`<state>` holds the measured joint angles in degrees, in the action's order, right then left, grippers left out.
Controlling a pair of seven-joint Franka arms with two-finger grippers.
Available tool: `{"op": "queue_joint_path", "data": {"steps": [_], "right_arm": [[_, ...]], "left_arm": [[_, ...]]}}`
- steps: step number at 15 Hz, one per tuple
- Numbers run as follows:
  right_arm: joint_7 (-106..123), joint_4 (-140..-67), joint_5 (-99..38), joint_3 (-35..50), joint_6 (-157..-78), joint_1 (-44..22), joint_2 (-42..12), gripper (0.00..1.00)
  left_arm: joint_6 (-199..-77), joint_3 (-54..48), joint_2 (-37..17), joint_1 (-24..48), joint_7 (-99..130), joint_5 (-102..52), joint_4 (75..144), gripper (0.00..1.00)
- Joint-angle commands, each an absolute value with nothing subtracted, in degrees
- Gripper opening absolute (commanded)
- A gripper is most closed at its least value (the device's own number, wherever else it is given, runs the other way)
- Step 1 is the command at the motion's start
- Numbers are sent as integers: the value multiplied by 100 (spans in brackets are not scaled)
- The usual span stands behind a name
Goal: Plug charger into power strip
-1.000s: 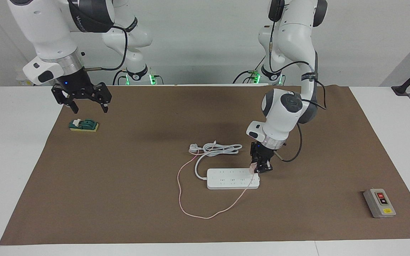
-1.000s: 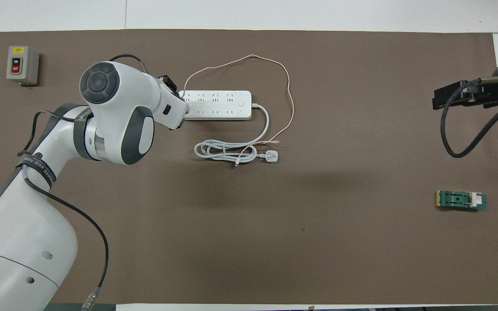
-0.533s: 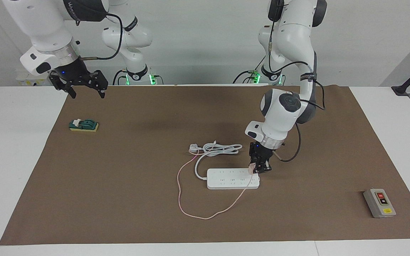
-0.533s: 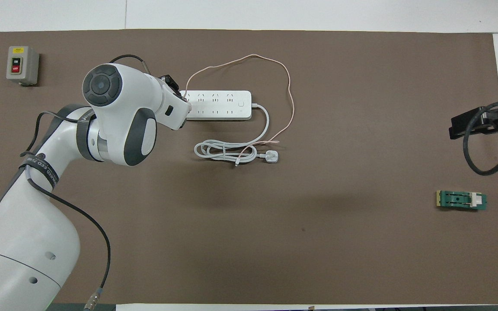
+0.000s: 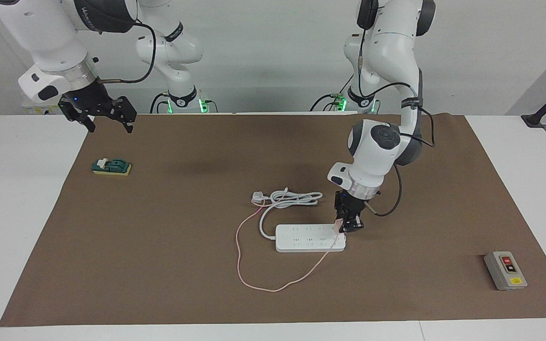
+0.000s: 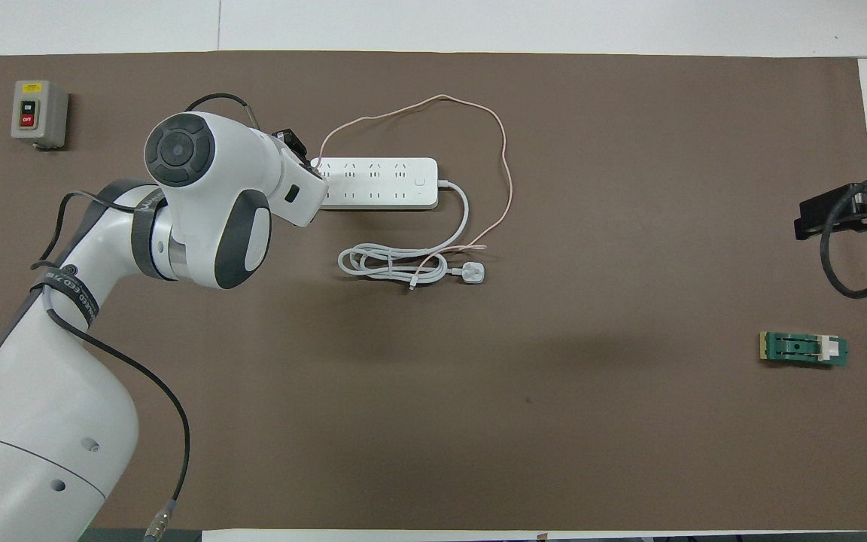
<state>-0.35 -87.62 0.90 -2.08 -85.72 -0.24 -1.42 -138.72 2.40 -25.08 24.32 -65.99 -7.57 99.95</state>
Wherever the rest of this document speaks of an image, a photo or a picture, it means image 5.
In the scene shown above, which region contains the grey on-off switch box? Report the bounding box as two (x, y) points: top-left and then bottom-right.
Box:
(483, 250), (528, 291)

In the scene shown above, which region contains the white power strip cord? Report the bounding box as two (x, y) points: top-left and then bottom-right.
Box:
(251, 189), (324, 240)

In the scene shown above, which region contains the white wall box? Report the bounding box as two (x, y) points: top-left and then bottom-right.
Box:
(20, 91), (76, 116)

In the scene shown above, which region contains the pink charging cable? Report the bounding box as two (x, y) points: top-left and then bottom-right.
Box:
(236, 199), (340, 292)

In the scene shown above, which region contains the white power strip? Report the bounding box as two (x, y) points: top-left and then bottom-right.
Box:
(275, 224), (347, 253)

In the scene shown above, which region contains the right arm gripper cable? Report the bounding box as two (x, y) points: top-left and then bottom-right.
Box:
(97, 21), (156, 85)

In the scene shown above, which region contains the black base power cable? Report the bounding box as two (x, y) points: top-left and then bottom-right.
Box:
(309, 71), (355, 114)
(149, 92), (172, 115)

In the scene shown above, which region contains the left arm gripper cable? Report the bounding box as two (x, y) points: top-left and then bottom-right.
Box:
(357, 27), (435, 218)

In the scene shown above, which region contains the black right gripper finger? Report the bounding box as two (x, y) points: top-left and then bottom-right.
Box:
(111, 96), (137, 134)
(58, 101), (97, 134)

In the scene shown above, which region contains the brown table mat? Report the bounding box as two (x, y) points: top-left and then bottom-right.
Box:
(0, 112), (546, 328)

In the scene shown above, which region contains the arm gripper cable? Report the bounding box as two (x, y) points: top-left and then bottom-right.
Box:
(357, 27), (435, 218)
(97, 21), (156, 85)

